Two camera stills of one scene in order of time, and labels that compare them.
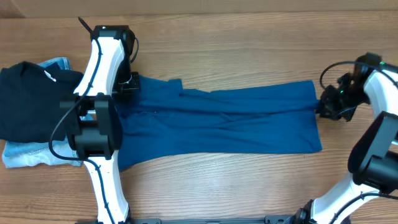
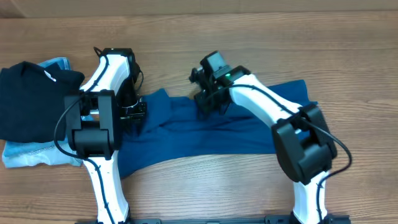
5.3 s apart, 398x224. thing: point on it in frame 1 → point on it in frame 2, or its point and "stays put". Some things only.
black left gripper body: (131, 83) → (134, 109)
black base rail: (297, 219) stays put
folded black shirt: (30, 96) stays put
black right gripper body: (329, 101) → (204, 101)
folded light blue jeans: (27, 154) stays put
